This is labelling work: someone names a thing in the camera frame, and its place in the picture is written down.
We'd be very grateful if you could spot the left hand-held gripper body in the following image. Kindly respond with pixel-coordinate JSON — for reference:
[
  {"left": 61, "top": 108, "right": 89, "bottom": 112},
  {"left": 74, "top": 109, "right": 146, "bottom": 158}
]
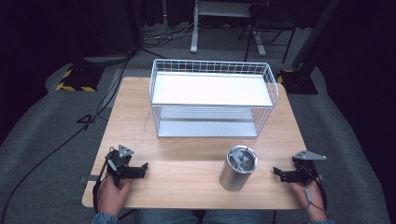
[{"left": 105, "top": 144, "right": 135, "bottom": 188}]

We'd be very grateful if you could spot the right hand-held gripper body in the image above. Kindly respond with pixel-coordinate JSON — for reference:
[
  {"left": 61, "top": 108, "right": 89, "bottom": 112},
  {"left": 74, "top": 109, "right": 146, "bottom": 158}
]
[{"left": 290, "top": 149, "right": 328, "bottom": 185}]

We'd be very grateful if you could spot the person's right hand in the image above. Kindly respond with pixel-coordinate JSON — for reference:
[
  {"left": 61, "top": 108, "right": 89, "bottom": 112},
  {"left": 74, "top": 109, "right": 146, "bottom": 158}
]
[{"left": 289, "top": 179, "right": 329, "bottom": 222}]

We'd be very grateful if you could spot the person's left hand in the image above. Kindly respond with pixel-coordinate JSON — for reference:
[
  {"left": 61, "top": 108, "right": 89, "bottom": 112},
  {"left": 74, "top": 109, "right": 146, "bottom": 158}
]
[{"left": 96, "top": 175, "right": 134, "bottom": 217}]

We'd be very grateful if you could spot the silver metal cup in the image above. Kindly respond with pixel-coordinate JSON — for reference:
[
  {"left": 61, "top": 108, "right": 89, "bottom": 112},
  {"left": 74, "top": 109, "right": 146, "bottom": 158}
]
[{"left": 219, "top": 145, "right": 259, "bottom": 192}]

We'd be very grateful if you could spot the black yellow striped stand base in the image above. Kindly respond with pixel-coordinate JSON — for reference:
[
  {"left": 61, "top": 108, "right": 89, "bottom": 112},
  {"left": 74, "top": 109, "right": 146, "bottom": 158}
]
[
  {"left": 55, "top": 63, "right": 106, "bottom": 93},
  {"left": 276, "top": 68, "right": 319, "bottom": 95}
]

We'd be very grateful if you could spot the black slanted pole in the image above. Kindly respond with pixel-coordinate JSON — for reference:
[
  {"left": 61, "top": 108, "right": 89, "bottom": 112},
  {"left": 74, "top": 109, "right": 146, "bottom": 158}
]
[{"left": 290, "top": 0, "right": 343, "bottom": 71}]

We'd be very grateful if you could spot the black chair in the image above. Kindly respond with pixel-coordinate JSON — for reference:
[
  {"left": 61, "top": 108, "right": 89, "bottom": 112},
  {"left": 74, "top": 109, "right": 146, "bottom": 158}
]
[{"left": 237, "top": 2, "right": 297, "bottom": 64}]

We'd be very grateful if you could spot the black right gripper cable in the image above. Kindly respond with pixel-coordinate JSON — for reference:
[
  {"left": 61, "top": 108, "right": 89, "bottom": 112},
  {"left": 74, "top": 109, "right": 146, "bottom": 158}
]
[{"left": 299, "top": 163, "right": 329, "bottom": 213}]

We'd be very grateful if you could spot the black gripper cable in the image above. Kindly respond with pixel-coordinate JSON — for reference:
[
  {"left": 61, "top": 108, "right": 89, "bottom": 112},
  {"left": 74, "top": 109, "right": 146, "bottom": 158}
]
[
  {"left": 92, "top": 152, "right": 114, "bottom": 214},
  {"left": 299, "top": 163, "right": 329, "bottom": 213}
]

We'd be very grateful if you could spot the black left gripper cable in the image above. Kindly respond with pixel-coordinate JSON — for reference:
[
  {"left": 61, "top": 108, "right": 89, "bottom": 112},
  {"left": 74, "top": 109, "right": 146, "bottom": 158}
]
[{"left": 92, "top": 152, "right": 114, "bottom": 214}]

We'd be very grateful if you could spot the long black floor cable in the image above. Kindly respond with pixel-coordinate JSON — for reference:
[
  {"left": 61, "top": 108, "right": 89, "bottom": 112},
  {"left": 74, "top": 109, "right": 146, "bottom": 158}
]
[{"left": 0, "top": 50, "right": 135, "bottom": 224}]

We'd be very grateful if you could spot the white wire shelf rack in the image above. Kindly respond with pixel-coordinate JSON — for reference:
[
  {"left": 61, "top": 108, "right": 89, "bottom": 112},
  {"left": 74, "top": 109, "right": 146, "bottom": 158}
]
[{"left": 148, "top": 58, "right": 280, "bottom": 139}]

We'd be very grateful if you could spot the bundle of floor cables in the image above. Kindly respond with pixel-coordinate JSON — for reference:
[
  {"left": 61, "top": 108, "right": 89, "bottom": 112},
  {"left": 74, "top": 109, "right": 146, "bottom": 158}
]
[{"left": 142, "top": 18, "right": 200, "bottom": 41}]

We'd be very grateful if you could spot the white desk frame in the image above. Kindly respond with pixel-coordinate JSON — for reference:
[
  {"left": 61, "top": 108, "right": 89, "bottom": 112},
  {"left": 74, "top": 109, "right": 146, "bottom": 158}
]
[{"left": 190, "top": 0, "right": 268, "bottom": 58}]

